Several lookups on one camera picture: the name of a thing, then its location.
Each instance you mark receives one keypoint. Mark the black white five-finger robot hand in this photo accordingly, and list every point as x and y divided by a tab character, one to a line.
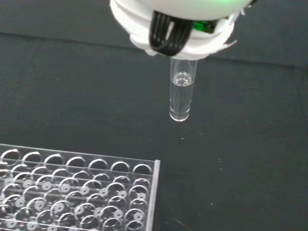
183	9

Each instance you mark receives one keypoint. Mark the clear acrylic test tube rack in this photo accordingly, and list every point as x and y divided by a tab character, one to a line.
72	192

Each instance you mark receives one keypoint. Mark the black bench cloth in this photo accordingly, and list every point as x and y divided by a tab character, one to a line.
240	120

